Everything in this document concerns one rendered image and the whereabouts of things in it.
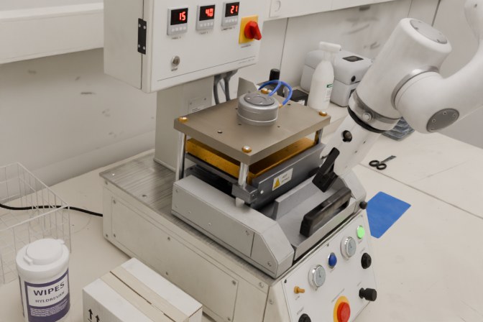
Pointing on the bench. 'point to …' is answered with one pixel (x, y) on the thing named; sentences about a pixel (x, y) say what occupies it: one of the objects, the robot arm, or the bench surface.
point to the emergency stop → (343, 312)
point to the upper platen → (221, 167)
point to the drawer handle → (343, 197)
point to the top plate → (253, 124)
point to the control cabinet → (182, 33)
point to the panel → (329, 293)
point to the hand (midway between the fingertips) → (324, 178)
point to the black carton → (300, 97)
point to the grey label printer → (343, 83)
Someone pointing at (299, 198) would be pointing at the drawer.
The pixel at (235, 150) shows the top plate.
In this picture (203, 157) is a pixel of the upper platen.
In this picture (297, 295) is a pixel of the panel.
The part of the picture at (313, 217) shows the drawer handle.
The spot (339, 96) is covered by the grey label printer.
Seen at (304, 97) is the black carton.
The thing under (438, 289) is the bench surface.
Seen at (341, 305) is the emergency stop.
